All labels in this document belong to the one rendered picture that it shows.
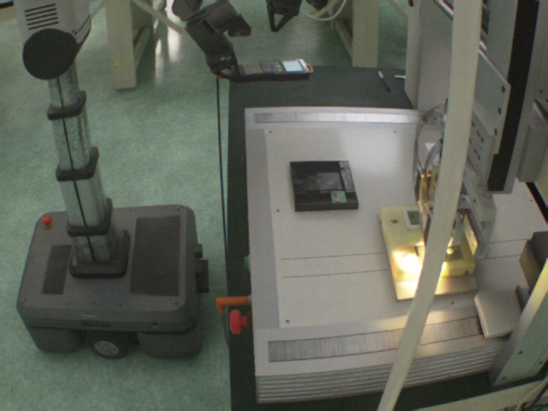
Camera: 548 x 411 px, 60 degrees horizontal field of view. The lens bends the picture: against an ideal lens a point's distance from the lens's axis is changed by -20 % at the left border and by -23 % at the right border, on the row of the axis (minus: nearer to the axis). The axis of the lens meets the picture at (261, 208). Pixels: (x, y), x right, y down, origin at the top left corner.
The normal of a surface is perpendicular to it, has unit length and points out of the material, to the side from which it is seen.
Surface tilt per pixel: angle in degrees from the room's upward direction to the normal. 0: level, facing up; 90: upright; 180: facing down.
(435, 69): 90
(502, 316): 0
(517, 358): 90
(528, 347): 90
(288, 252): 0
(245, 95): 0
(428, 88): 90
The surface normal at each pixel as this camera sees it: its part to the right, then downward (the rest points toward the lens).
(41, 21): 0.07, 0.77
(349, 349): -0.01, -0.76
